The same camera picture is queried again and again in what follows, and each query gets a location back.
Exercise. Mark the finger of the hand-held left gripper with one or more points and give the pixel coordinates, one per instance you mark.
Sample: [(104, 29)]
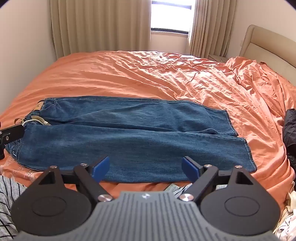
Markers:
[(12, 134)]

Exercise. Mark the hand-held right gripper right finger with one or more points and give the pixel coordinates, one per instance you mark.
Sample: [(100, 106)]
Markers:
[(189, 168)]

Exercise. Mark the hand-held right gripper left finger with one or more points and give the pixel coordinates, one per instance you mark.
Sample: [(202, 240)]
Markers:
[(101, 168)]

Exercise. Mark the blue denim pants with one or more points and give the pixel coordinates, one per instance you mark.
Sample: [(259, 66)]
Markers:
[(129, 129)]

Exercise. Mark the grey striped clothing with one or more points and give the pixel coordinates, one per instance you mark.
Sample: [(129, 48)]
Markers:
[(9, 199)]

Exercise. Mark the orange bed sheet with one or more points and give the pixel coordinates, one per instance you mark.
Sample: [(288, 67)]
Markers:
[(138, 74)]

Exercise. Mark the dark cloth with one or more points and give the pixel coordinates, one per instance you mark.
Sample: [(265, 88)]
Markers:
[(290, 132)]

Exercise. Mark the white crumpled cloth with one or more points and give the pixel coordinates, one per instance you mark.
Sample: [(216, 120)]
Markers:
[(288, 222)]

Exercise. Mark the beige nightstand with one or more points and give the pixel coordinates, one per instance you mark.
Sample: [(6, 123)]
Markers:
[(217, 58)]

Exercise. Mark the beige curtain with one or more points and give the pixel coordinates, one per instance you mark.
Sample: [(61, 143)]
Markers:
[(210, 25), (99, 25)]

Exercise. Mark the beige padded headboard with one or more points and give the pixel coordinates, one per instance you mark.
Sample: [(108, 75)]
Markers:
[(266, 44)]

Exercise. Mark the window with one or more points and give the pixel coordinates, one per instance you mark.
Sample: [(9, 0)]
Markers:
[(171, 16)]

